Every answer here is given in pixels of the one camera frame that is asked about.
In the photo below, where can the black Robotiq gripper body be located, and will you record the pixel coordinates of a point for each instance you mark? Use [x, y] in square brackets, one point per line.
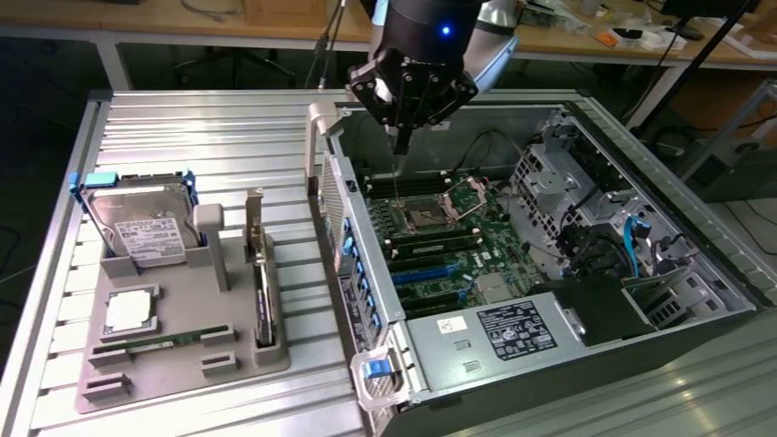
[419, 36]

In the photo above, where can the Nvidia graphics card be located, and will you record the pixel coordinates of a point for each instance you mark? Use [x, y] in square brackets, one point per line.
[263, 296]

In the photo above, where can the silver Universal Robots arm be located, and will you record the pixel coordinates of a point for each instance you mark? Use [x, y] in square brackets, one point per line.
[495, 32]

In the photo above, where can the green circuit board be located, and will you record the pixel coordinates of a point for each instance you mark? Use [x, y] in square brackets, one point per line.
[540, 16]

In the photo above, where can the thin metal locking lever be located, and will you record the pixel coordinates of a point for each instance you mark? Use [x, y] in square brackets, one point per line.
[396, 186]

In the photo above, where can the metal socket cover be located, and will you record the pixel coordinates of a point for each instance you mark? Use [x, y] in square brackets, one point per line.
[475, 202]

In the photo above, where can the CPU socket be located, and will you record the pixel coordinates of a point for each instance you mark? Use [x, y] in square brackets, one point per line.
[425, 218]

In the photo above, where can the small orange box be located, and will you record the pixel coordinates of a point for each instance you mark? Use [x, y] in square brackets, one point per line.
[605, 37]

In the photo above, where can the silver metal disk bay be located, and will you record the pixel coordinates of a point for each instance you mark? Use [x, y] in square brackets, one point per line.
[573, 191]

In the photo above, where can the blue card retention clip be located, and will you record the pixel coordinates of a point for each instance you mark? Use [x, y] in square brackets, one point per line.
[364, 285]
[357, 267]
[369, 303]
[376, 324]
[348, 227]
[349, 246]

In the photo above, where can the green RAM stick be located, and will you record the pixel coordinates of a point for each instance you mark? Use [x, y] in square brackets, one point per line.
[431, 248]
[169, 339]

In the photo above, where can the green motherboard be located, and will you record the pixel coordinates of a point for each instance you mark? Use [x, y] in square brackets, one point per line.
[480, 268]

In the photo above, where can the blue expansion slot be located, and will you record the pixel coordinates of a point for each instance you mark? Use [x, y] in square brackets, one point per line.
[421, 275]

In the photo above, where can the silver chipset heatsink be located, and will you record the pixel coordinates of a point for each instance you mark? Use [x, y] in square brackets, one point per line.
[493, 289]

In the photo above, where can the long black expansion slot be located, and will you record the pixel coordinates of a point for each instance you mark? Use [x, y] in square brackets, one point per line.
[428, 300]
[433, 311]

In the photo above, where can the black stand pole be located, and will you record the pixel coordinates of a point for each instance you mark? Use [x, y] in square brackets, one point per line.
[721, 32]

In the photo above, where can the black monitor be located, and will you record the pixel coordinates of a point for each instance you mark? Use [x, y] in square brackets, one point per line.
[711, 5]

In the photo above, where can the hard disk in blue carrier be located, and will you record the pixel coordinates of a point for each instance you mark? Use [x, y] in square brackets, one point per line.
[145, 227]

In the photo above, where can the dark grey box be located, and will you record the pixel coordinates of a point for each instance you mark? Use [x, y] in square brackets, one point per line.
[747, 177]

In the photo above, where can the grey plastic parts rack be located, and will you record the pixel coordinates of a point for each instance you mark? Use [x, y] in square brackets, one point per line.
[181, 300]

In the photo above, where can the grey power supply unit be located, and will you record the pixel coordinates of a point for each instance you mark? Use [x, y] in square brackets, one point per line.
[449, 359]

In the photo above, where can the blue case release latch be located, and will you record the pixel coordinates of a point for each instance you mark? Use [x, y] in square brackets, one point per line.
[376, 368]

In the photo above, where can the silver CPU chip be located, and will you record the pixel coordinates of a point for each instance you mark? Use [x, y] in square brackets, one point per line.
[127, 309]

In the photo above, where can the open black PC case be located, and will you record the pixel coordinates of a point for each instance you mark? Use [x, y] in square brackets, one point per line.
[607, 378]

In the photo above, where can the wooden desk with white frame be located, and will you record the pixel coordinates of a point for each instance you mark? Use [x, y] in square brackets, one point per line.
[583, 38]
[91, 13]

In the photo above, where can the aluminium profile frame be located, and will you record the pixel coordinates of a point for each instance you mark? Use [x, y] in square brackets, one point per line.
[741, 114]

